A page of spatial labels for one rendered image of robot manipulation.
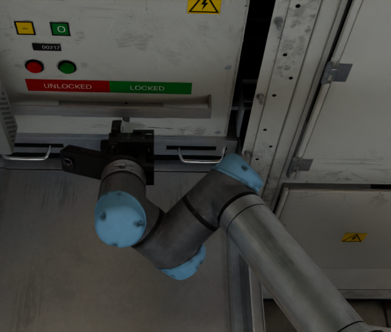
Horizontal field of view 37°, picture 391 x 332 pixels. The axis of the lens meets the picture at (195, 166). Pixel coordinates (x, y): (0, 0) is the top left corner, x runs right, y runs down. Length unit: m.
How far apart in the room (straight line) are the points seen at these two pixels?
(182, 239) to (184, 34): 0.37
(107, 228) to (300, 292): 0.29
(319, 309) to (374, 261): 1.08
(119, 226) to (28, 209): 0.48
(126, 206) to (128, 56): 0.35
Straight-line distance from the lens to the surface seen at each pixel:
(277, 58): 1.04
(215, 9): 1.01
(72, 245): 1.25
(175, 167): 1.33
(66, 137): 1.29
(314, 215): 1.51
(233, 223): 0.84
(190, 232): 0.90
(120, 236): 0.86
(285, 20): 0.99
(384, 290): 2.08
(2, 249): 1.27
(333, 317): 0.76
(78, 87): 1.17
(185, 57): 1.09
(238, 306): 1.19
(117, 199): 0.86
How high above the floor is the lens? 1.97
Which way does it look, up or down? 57 degrees down
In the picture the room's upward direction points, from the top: 6 degrees clockwise
